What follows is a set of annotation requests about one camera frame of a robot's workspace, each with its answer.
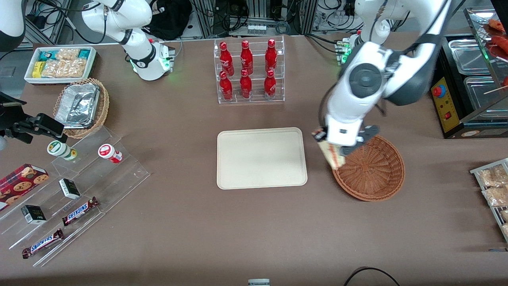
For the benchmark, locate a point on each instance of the triangle sandwich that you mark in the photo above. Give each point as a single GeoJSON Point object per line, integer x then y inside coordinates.
{"type": "Point", "coordinates": [333, 157]}

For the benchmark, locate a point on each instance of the cream rectangular tray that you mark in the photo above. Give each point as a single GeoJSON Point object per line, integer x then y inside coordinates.
{"type": "Point", "coordinates": [262, 158]}

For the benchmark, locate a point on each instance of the red cola bottle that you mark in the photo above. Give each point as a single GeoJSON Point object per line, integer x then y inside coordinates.
{"type": "Point", "coordinates": [226, 58]}
{"type": "Point", "coordinates": [226, 87]}
{"type": "Point", "coordinates": [245, 85]}
{"type": "Point", "coordinates": [246, 57]}
{"type": "Point", "coordinates": [271, 55]}
{"type": "Point", "coordinates": [270, 84]}

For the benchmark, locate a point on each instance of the black bag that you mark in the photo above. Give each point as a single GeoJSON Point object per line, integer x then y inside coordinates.
{"type": "Point", "coordinates": [168, 20]}

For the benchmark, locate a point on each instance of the teal snack pack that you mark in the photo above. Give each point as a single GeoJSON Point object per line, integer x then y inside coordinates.
{"type": "Point", "coordinates": [84, 53]}
{"type": "Point", "coordinates": [47, 55]}

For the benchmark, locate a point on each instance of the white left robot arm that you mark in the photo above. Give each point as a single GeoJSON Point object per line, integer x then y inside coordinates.
{"type": "Point", "coordinates": [349, 99]}

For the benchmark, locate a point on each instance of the small grey white device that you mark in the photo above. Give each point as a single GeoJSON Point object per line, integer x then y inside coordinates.
{"type": "Point", "coordinates": [258, 283]}

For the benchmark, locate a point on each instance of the yellow snack pack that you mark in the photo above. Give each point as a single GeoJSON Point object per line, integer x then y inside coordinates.
{"type": "Point", "coordinates": [37, 69]}

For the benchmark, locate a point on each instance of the black food warmer machine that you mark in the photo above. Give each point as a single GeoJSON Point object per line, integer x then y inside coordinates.
{"type": "Point", "coordinates": [446, 107]}

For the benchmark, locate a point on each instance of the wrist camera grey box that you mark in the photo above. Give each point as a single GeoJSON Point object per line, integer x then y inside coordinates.
{"type": "Point", "coordinates": [2, 143]}
{"type": "Point", "coordinates": [367, 133]}

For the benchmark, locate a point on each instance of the small clear cracker bag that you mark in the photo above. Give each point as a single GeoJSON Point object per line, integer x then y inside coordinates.
{"type": "Point", "coordinates": [67, 54]}

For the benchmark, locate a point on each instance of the Snickers chocolate bar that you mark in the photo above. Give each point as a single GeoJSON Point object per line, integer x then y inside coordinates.
{"type": "Point", "coordinates": [79, 211]}
{"type": "Point", "coordinates": [43, 243]}

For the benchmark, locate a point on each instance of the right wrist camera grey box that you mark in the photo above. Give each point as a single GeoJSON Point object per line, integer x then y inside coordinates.
{"type": "Point", "coordinates": [2, 143]}

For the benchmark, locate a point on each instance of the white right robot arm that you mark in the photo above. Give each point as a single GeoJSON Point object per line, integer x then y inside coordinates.
{"type": "Point", "coordinates": [135, 16]}

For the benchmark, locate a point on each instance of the clear acrylic step stand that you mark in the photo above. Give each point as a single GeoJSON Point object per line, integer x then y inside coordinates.
{"type": "Point", "coordinates": [115, 182]}

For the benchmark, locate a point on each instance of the white power strip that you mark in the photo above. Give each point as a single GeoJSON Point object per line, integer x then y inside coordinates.
{"type": "Point", "coordinates": [256, 29]}

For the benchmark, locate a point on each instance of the steel warmer pan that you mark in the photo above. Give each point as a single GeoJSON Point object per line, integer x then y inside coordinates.
{"type": "Point", "coordinates": [470, 57]}
{"type": "Point", "coordinates": [482, 95]}

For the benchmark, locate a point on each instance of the clear bag of crackers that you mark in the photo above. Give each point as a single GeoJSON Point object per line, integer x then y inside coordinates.
{"type": "Point", "coordinates": [505, 215]}
{"type": "Point", "coordinates": [496, 196]}
{"type": "Point", "coordinates": [505, 229]}
{"type": "Point", "coordinates": [494, 176]}

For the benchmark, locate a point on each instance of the clear acrylic bottle rack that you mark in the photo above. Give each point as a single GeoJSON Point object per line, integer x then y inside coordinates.
{"type": "Point", "coordinates": [256, 99]}

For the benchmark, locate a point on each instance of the silver foil container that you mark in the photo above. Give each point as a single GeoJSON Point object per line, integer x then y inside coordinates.
{"type": "Point", "coordinates": [77, 105]}

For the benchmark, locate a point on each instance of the small black carton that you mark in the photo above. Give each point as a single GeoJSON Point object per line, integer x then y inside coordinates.
{"type": "Point", "coordinates": [33, 214]}
{"type": "Point", "coordinates": [70, 189]}

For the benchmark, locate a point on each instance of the green white yogurt cup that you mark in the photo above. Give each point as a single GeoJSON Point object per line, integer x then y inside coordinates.
{"type": "Point", "coordinates": [59, 149]}

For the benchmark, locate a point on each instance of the light tan wicker basket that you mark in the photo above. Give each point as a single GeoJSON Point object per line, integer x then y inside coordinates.
{"type": "Point", "coordinates": [103, 107]}

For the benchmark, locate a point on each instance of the white plastic snack bin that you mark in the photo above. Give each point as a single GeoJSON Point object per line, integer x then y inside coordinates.
{"type": "Point", "coordinates": [92, 63]}

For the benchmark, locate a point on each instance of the large clear cracker bag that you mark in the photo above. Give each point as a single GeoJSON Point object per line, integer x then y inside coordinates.
{"type": "Point", "coordinates": [65, 68]}

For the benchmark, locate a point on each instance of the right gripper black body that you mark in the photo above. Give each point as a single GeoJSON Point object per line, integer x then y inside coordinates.
{"type": "Point", "coordinates": [10, 118]}

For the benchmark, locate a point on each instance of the brown wicker basket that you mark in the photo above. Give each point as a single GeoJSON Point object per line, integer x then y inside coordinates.
{"type": "Point", "coordinates": [373, 174]}

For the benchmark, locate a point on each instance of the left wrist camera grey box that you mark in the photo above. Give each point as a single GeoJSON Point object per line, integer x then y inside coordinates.
{"type": "Point", "coordinates": [367, 133]}

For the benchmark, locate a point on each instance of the red plaid cookie box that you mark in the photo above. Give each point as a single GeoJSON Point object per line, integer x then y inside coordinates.
{"type": "Point", "coordinates": [20, 184]}

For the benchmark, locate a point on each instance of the red white yogurt cup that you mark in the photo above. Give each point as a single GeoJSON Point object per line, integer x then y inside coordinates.
{"type": "Point", "coordinates": [108, 153]}

